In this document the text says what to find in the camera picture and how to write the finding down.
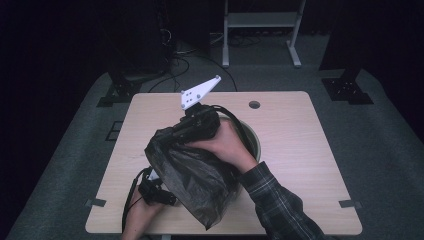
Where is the left hand-held gripper black cable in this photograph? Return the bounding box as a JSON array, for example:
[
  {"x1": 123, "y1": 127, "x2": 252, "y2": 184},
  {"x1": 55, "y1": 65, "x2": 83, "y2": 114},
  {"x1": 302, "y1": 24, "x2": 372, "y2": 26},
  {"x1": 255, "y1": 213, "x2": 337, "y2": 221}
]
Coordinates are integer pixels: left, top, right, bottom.
[{"x1": 121, "y1": 166, "x2": 151, "y2": 232}]

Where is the person's right hand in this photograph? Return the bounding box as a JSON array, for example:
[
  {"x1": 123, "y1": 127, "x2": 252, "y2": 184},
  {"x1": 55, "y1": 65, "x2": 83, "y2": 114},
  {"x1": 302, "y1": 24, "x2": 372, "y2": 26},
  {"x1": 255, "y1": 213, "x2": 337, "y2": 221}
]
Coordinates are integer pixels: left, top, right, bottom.
[{"x1": 186, "y1": 118, "x2": 259, "y2": 175}]

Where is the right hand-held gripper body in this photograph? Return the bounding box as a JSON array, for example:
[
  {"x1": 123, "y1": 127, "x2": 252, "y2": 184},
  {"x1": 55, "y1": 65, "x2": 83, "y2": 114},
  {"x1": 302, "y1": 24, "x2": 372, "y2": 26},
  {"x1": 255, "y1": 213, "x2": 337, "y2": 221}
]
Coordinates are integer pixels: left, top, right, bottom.
[{"x1": 171, "y1": 75, "x2": 222, "y2": 143}]

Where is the dark equipment cabinet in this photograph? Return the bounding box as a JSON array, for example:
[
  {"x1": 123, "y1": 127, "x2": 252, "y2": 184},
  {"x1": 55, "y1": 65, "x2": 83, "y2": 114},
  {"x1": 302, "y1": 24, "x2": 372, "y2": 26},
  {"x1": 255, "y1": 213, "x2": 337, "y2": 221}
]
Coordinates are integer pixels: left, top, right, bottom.
[{"x1": 106, "y1": 0, "x2": 173, "y2": 81}]

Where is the black plastic trash bag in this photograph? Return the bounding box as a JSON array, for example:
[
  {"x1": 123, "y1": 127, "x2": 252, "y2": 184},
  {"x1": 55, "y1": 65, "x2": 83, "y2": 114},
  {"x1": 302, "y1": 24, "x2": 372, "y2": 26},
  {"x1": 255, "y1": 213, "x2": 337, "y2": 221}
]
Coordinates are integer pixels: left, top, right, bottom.
[{"x1": 144, "y1": 126, "x2": 243, "y2": 231}]

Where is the grey tape strip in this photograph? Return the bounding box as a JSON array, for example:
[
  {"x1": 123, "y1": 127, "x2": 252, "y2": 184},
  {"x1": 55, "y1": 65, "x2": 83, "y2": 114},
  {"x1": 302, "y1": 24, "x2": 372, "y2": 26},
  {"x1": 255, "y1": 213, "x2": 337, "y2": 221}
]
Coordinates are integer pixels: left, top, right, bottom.
[
  {"x1": 338, "y1": 199, "x2": 363, "y2": 210},
  {"x1": 84, "y1": 198, "x2": 107, "y2": 208}
]

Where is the person's left hand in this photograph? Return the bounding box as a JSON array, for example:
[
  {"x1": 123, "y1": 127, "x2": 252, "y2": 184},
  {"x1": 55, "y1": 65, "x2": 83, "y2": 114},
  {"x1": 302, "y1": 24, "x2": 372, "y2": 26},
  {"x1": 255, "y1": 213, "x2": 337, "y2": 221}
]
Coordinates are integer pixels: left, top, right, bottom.
[{"x1": 121, "y1": 194, "x2": 165, "y2": 240}]

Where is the black stand base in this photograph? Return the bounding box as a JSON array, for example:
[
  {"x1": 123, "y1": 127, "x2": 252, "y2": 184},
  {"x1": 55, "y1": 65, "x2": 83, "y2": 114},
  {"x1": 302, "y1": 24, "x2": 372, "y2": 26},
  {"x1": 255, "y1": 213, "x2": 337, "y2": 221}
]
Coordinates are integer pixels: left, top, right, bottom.
[
  {"x1": 96, "y1": 71, "x2": 143, "y2": 108},
  {"x1": 321, "y1": 68, "x2": 375, "y2": 106}
]

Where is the hand-held gripper black cable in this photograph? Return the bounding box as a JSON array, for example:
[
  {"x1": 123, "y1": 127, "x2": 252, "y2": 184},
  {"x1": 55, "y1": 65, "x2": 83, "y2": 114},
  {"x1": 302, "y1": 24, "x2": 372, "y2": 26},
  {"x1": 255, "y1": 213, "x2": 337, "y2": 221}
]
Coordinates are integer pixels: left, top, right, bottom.
[
  {"x1": 213, "y1": 104, "x2": 258, "y2": 158},
  {"x1": 121, "y1": 166, "x2": 151, "y2": 232}
]

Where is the right hand-held gripper black cable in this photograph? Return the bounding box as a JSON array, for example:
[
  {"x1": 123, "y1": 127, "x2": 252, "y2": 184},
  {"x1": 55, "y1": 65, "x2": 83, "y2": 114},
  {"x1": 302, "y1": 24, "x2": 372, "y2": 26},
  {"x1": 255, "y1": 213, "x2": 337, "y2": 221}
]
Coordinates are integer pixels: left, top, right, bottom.
[{"x1": 213, "y1": 104, "x2": 258, "y2": 158}]

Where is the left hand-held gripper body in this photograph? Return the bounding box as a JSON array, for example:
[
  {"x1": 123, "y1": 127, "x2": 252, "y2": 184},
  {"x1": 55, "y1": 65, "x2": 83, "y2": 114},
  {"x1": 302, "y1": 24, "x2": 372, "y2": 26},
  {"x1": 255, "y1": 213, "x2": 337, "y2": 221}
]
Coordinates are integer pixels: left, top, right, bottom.
[{"x1": 138, "y1": 168, "x2": 163, "y2": 205}]

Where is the white metal stand frame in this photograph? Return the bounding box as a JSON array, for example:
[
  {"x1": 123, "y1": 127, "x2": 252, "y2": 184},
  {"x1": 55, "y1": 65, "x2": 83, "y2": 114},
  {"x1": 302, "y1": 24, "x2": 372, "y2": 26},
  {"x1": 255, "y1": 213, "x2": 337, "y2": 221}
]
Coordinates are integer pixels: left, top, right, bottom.
[{"x1": 222, "y1": 0, "x2": 307, "y2": 69}]

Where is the light round trash bin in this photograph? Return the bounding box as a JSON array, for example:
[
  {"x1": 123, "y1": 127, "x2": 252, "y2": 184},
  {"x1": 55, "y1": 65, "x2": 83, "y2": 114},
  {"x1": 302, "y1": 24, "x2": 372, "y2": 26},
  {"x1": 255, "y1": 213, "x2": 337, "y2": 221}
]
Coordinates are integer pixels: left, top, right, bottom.
[{"x1": 216, "y1": 113, "x2": 262, "y2": 164}]

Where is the black floor cable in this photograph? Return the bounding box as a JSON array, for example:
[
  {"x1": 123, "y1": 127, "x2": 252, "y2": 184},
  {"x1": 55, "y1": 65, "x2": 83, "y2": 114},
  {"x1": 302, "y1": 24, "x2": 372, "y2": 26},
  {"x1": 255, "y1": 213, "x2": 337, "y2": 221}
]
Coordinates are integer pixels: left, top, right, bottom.
[
  {"x1": 147, "y1": 57, "x2": 191, "y2": 93},
  {"x1": 173, "y1": 54, "x2": 239, "y2": 93}
]

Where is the black floor outlet square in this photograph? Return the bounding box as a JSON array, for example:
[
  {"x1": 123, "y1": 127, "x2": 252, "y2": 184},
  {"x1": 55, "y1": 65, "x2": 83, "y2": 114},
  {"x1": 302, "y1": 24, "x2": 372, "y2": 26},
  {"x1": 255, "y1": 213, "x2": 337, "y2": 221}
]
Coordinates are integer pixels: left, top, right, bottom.
[{"x1": 105, "y1": 120, "x2": 125, "y2": 142}]

